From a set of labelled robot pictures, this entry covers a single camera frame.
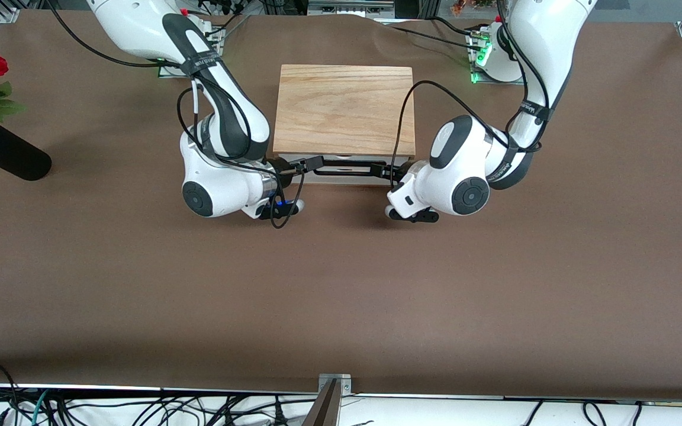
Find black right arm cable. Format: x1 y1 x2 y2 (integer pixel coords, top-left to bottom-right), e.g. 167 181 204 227
44 0 307 230

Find short black base cable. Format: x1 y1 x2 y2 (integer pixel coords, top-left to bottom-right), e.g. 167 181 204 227
431 16 481 38

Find dark wedge-shaped pole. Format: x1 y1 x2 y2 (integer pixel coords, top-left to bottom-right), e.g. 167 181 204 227
302 379 342 426

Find light wooden drawer cabinet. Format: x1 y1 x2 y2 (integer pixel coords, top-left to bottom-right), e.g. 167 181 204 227
273 64 417 159

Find long black base cable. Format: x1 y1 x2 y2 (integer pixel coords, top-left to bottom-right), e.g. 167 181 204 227
385 25 484 51

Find brown table cover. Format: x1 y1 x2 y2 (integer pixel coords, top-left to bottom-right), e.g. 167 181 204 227
0 11 682 399

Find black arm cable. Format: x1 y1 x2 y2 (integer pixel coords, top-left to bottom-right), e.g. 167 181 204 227
44 0 307 230
395 0 552 173

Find white-front drawer with black handle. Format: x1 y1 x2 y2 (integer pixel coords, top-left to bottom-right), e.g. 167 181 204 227
277 153 411 186

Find black cylindrical vase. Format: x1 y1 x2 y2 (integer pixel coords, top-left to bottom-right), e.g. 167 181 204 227
0 121 53 182

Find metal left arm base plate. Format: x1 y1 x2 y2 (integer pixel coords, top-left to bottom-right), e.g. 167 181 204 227
469 31 526 86

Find orange artificial flowers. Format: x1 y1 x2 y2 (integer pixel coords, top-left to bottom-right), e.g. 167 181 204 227
450 0 497 17

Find teal cable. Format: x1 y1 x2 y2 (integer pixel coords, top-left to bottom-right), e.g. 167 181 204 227
29 389 52 426

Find tangled black cable bundle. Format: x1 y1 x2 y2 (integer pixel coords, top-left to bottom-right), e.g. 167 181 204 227
45 393 321 426

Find grey metal bracket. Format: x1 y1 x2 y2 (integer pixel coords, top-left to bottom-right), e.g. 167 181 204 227
319 373 353 396

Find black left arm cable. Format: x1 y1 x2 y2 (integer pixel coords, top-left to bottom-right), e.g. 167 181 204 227
395 0 552 173

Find aluminium frame beam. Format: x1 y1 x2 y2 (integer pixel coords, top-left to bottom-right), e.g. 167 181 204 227
307 0 395 19

